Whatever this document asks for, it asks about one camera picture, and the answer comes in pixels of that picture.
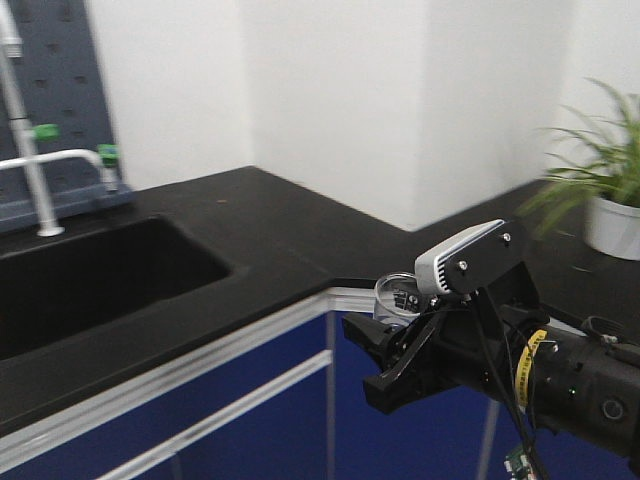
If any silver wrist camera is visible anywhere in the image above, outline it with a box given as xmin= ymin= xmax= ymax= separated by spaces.
xmin=414 ymin=219 xmax=529 ymax=295

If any white plant pot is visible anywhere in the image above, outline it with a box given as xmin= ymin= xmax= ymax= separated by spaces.
xmin=584 ymin=196 xmax=639 ymax=261

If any clear glass beaker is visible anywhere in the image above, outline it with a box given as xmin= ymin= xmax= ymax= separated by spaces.
xmin=373 ymin=272 xmax=431 ymax=327

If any blue cabinet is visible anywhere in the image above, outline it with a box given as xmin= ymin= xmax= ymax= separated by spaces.
xmin=0 ymin=289 xmax=640 ymax=480

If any white lab faucet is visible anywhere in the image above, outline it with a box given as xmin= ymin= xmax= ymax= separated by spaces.
xmin=1 ymin=1 xmax=119 ymax=237

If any black sink basin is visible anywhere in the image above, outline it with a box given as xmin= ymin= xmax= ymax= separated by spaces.
xmin=1 ymin=217 xmax=231 ymax=359

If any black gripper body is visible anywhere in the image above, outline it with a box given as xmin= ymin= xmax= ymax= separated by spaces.
xmin=399 ymin=259 xmax=548 ymax=400

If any green spider plant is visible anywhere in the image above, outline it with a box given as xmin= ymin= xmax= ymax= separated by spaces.
xmin=516 ymin=77 xmax=639 ymax=237

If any grey pegboard drying rack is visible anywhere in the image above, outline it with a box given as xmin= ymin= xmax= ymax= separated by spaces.
xmin=1 ymin=1 xmax=134 ymax=220

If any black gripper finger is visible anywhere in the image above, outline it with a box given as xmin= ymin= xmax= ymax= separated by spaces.
xmin=342 ymin=312 xmax=411 ymax=370
xmin=363 ymin=353 xmax=450 ymax=414

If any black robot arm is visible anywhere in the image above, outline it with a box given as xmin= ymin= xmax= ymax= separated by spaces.
xmin=342 ymin=263 xmax=639 ymax=471

